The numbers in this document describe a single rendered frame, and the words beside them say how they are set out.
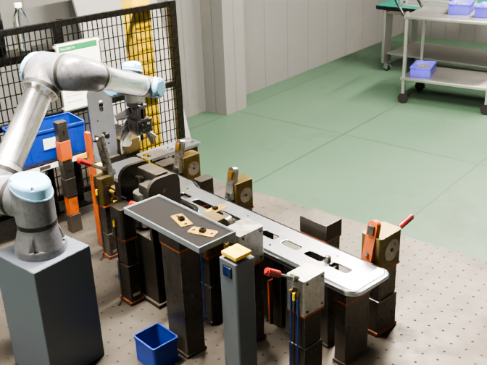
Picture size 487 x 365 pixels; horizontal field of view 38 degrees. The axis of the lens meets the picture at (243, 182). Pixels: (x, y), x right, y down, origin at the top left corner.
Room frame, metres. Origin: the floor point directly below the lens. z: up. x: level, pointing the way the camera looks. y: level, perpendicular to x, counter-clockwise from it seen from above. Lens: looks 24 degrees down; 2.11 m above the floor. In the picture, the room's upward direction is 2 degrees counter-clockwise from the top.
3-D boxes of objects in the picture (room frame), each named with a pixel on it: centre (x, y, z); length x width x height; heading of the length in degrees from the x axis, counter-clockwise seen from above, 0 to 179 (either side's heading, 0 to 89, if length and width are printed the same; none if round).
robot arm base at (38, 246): (1.85, 0.61, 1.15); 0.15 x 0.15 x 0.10
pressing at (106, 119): (2.83, 0.58, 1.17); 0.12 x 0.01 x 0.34; 132
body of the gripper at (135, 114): (2.60, 0.40, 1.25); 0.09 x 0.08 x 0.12; 42
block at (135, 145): (2.91, 0.50, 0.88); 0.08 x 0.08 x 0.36; 42
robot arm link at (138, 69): (2.60, 0.40, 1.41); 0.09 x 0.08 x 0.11; 155
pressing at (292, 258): (2.27, 0.09, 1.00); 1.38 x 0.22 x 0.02; 42
